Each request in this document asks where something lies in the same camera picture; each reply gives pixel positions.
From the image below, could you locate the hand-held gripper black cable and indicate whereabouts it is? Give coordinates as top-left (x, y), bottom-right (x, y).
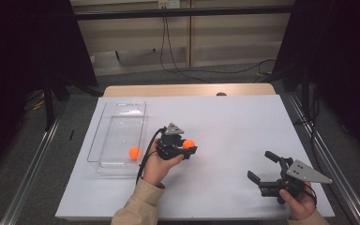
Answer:
top-left (135, 126), bottom-right (167, 186)
top-left (303, 182), bottom-right (318, 207)

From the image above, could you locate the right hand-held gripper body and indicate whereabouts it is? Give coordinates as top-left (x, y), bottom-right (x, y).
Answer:
top-left (257, 156), bottom-right (334, 205)

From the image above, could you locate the aluminium floor rail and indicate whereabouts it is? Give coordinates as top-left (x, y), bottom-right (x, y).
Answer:
top-left (285, 93), bottom-right (360, 225)
top-left (0, 102), bottom-right (68, 225)

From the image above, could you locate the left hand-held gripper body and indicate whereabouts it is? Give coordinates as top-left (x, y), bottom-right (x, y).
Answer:
top-left (155, 122), bottom-right (191, 161)

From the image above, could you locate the person's left hand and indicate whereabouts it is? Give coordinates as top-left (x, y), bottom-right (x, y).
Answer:
top-left (142, 137), bottom-right (185, 188)

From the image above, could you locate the thin black floor cable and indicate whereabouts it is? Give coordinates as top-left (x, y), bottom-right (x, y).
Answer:
top-left (293, 83), bottom-right (322, 170)

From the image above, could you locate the orange ball with dark mark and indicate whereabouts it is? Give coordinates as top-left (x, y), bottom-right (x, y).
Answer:
top-left (128, 146), bottom-right (141, 161)

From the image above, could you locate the person's right hand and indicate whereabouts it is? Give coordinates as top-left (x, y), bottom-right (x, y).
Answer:
top-left (278, 182), bottom-right (317, 221)

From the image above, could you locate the long black floor cable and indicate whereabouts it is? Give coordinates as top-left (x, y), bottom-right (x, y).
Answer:
top-left (164, 17), bottom-right (278, 75)

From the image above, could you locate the black curtain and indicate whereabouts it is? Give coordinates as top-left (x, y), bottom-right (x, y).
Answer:
top-left (273, 0), bottom-right (360, 165)
top-left (0, 0), bottom-right (99, 179)

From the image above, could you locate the plain orange ball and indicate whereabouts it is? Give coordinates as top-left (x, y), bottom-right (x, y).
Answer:
top-left (182, 138), bottom-right (197, 150)

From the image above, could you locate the black metal stand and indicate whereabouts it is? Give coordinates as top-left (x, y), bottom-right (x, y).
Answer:
top-left (41, 74), bottom-right (104, 132)

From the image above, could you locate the clear plastic container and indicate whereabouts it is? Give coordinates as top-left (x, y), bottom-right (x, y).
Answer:
top-left (86, 101), bottom-right (149, 179)

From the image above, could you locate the yellow cable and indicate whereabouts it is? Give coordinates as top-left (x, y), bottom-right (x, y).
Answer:
top-left (27, 90), bottom-right (45, 111)

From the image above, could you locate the black hanging cable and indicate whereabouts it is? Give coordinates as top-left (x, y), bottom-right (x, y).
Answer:
top-left (158, 17), bottom-right (214, 84)

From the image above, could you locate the black horizontal bar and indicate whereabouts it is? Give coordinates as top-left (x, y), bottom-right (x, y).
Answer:
top-left (73, 5), bottom-right (294, 22)

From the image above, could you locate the left hand-held gripper black cable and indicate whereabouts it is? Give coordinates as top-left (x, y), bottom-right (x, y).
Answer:
top-left (135, 126), bottom-right (167, 186)

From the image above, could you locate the white wall socket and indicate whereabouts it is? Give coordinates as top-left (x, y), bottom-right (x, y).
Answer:
top-left (157, 0), bottom-right (181, 9)

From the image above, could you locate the right hand-held gripper black cable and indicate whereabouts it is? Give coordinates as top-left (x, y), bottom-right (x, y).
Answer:
top-left (303, 182), bottom-right (318, 207)

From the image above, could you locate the light wooden table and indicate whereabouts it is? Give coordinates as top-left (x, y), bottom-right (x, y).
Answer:
top-left (102, 82), bottom-right (277, 98)

